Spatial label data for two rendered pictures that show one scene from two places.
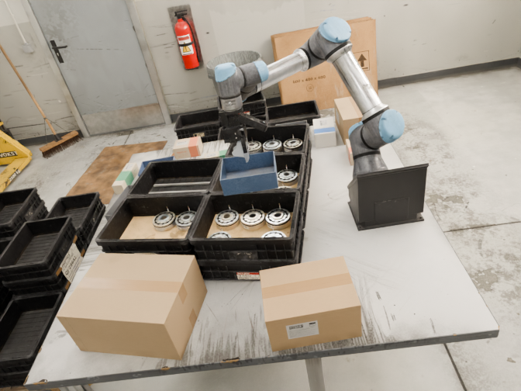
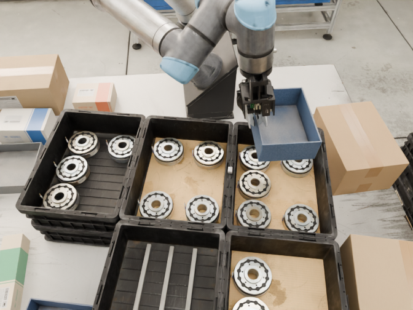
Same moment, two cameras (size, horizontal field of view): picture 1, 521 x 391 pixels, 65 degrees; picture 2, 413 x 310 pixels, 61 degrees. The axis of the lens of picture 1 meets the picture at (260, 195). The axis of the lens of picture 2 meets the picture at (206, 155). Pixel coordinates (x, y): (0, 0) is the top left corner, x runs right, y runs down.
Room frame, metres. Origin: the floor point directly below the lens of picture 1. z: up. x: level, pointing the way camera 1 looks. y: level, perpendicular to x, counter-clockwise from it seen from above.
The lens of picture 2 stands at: (1.59, 0.61, 1.80)
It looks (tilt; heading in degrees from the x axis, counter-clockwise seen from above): 53 degrees down; 260
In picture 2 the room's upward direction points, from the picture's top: straight up
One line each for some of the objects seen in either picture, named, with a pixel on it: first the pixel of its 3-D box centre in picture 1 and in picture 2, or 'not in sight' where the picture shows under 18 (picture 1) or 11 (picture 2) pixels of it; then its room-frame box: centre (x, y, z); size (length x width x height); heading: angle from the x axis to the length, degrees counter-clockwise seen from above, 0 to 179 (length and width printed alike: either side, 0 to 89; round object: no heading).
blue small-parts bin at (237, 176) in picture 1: (249, 172); (281, 123); (1.28, 0.02, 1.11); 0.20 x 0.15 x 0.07; 84
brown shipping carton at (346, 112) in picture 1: (357, 118); (24, 86); (2.16, -0.66, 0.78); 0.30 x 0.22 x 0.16; 175
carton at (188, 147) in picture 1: (188, 147); not in sight; (2.31, 0.39, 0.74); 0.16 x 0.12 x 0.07; 84
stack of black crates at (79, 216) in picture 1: (79, 231); not in sight; (2.25, 1.25, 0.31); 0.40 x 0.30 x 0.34; 175
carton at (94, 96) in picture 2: (359, 150); (95, 98); (1.87, -0.57, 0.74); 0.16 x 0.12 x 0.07; 172
